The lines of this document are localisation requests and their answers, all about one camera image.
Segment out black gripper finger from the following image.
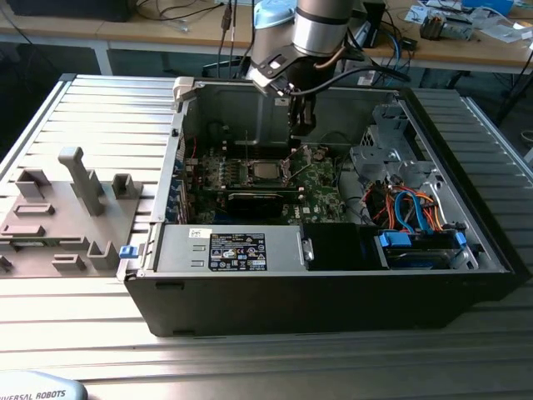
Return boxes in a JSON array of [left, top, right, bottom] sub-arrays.
[[286, 95, 302, 136], [299, 93, 318, 138]]

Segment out silver CPU chip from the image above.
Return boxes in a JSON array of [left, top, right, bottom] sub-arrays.
[[251, 162, 285, 181]]

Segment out metal socket cover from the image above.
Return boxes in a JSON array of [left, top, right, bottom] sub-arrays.
[[283, 144, 314, 181]]

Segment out black RAM slot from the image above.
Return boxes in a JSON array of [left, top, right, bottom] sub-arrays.
[[227, 141, 293, 158]]

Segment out CPU socket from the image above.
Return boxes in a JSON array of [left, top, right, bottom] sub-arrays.
[[246, 160, 292, 187]]

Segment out CPU cooler heat sink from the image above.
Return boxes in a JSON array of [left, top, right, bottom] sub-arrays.
[[419, 11, 445, 41]]

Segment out metal disk bay cage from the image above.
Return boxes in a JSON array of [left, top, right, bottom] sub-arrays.
[[348, 103, 443, 197]]

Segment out green motherboard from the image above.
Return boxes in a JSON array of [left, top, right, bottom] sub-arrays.
[[182, 143, 351, 224]]

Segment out black upright box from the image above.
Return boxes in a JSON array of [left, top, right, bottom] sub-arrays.
[[364, 2, 386, 48]]

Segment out black graphics card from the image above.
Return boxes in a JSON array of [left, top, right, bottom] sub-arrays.
[[220, 187, 301, 218]]

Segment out blue expansion card retainer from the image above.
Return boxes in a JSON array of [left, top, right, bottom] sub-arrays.
[[165, 137, 188, 223]]

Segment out black plastic fan shroud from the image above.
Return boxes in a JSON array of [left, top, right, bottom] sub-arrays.
[[301, 222, 376, 272]]

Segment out hard disk in blue carrier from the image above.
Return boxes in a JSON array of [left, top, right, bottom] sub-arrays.
[[373, 229, 470, 270]]

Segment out wooden desk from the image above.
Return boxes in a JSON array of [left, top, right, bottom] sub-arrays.
[[0, 0, 259, 76], [357, 0, 533, 126]]

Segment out grey power supply unit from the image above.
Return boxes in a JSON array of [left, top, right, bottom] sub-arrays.
[[154, 224, 305, 274]]

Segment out black PC case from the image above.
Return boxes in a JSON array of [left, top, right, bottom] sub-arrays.
[[123, 77, 530, 338]]

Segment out blue box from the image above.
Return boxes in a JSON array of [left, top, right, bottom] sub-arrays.
[[461, 0, 514, 16]]

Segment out clear plastic bag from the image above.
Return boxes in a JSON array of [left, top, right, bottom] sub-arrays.
[[478, 16, 533, 43]]

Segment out black device case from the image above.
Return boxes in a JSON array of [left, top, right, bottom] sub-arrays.
[[6, 0, 132, 23]]

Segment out grey parts rack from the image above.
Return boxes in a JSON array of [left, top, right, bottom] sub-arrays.
[[0, 145, 145, 279]]

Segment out pale blue teach pendant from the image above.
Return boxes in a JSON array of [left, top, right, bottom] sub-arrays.
[[0, 369, 89, 400]]

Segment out copper coloured hose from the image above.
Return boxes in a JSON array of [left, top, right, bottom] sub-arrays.
[[313, 47, 347, 71]]

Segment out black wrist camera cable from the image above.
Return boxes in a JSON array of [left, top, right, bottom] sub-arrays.
[[286, 66, 413, 98]]

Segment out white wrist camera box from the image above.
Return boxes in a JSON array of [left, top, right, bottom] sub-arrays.
[[249, 53, 291, 99]]

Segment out black hanging cable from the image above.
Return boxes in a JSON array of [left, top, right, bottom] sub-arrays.
[[216, 0, 237, 80]]

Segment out blue hanging cable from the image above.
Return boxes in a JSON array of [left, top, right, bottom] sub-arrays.
[[388, 33, 414, 81]]

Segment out beige case release handle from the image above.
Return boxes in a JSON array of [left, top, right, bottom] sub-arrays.
[[172, 77, 197, 112]]

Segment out orange wire bundle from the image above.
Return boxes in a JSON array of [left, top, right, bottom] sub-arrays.
[[366, 187, 446, 233]]

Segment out blue flat wire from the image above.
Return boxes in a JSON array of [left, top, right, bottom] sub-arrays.
[[393, 189, 435, 235]]

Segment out grey metal drive bracket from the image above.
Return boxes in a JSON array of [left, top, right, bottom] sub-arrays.
[[442, 17, 476, 42]]

